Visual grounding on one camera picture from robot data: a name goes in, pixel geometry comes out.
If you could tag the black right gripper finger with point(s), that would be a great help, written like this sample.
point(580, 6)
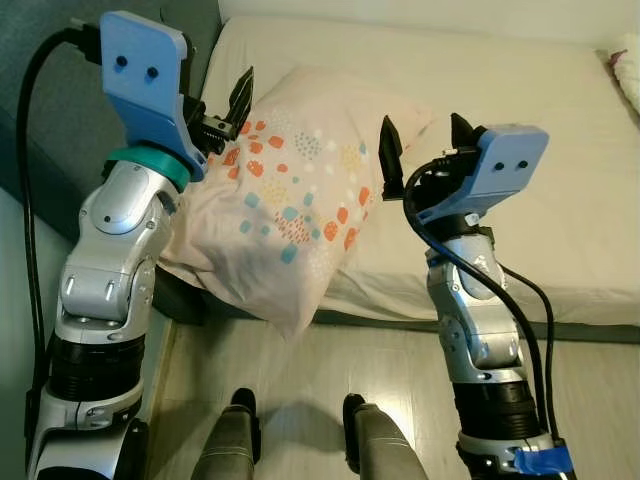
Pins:
point(461, 132)
point(391, 155)

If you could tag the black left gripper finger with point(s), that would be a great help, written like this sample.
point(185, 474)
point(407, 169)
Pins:
point(241, 100)

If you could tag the pink pillow coloured patches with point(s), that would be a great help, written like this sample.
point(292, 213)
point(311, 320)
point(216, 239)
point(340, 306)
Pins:
point(280, 200)

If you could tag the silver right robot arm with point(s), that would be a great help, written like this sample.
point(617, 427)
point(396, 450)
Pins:
point(480, 320)

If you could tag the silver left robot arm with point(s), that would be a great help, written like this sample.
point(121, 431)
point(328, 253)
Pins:
point(110, 260)

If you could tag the beige mattress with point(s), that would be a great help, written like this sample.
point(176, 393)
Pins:
point(540, 200)

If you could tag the grey right robot leg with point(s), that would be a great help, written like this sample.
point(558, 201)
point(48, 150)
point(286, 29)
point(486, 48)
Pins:
point(385, 445)

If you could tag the blue tape strip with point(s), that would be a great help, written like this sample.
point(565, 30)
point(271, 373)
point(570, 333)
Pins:
point(545, 460)

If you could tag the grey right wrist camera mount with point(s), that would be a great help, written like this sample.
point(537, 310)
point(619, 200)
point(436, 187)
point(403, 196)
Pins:
point(505, 165)

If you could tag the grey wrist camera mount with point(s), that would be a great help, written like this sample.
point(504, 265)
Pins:
point(145, 90)
point(505, 165)

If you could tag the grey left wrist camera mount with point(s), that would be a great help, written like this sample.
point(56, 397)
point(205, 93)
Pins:
point(145, 90)

